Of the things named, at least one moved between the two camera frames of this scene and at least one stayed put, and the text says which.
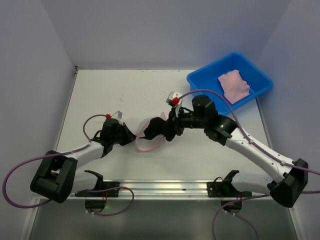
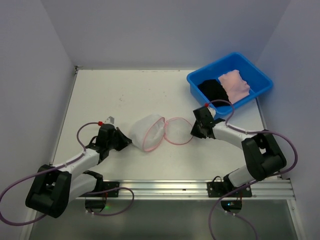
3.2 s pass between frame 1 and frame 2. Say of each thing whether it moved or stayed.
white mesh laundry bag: moved
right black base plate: stayed
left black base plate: stayed
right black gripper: moved
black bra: moved
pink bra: stayed
